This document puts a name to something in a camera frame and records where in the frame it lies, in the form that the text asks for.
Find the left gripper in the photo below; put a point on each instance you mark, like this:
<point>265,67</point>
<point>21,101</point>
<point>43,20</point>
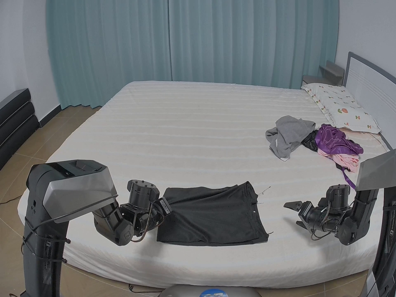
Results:
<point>157,212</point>

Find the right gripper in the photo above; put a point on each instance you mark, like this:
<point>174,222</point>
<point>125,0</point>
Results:
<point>311,217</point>

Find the black T-shirt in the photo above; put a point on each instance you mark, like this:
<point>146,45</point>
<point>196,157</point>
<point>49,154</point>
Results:
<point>213,215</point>

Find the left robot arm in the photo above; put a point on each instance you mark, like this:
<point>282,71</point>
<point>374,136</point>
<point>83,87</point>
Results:
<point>74,181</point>

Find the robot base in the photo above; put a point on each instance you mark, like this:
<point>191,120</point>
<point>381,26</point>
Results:
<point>191,292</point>

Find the bed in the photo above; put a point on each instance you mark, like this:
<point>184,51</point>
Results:
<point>185,135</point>

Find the pink garment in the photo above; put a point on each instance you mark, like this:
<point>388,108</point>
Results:
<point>348,161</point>

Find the shiny black garment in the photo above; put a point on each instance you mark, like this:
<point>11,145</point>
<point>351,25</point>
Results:
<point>311,142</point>

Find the purple garment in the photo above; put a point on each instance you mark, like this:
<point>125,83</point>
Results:
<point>334,141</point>

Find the grey garment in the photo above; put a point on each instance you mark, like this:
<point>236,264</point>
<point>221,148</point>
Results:
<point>290,131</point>

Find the white printed pillow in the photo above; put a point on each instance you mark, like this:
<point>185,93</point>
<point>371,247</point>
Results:
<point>343,107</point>

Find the grey bedside table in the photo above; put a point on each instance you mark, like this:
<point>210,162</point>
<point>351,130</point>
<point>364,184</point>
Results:
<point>328,76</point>

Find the black chest of drawers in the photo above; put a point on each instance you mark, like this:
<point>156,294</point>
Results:
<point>15,119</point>

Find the blue-green curtain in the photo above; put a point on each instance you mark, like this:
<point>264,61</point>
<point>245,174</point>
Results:
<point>247,32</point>
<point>108,42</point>

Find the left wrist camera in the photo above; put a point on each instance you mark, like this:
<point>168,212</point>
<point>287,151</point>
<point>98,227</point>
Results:
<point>142,195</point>

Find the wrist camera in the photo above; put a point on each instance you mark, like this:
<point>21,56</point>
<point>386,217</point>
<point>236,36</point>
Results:
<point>142,195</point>
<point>337,196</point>

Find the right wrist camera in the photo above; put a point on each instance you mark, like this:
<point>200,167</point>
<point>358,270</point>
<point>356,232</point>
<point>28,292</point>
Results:
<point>337,196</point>

